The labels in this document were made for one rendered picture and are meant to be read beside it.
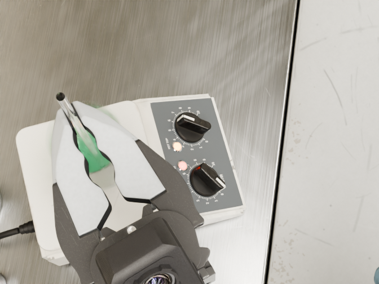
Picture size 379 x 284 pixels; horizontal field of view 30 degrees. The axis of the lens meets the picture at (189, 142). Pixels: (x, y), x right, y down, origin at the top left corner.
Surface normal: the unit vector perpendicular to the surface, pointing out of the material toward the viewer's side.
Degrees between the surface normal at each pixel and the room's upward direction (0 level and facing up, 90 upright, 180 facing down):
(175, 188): 1
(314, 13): 0
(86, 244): 1
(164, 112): 30
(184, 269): 57
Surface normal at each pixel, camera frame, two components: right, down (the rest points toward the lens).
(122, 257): -0.32, -0.65
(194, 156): 0.46, -0.36
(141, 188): -0.04, -0.28
